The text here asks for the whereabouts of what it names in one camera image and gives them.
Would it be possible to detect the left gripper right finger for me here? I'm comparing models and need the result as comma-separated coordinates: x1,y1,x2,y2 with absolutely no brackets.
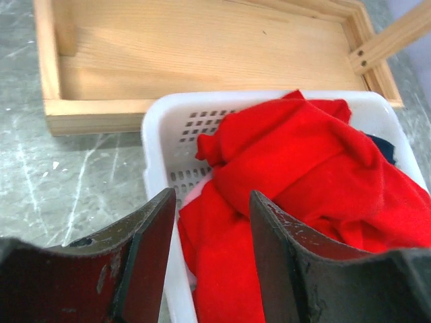
250,191,430,322

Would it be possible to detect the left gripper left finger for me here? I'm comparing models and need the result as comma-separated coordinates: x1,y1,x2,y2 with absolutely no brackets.
1,188,176,322

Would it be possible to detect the red t shirt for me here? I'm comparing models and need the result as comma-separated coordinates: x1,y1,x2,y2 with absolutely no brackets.
178,91,430,322

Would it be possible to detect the navy blue t shirt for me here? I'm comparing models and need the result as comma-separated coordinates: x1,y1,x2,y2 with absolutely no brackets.
366,134,397,165

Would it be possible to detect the white plastic basket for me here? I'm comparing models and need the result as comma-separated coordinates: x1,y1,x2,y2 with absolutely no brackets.
141,90,427,322

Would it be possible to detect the wooden clothes rack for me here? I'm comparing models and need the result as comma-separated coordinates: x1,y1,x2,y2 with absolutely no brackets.
33,1,430,135

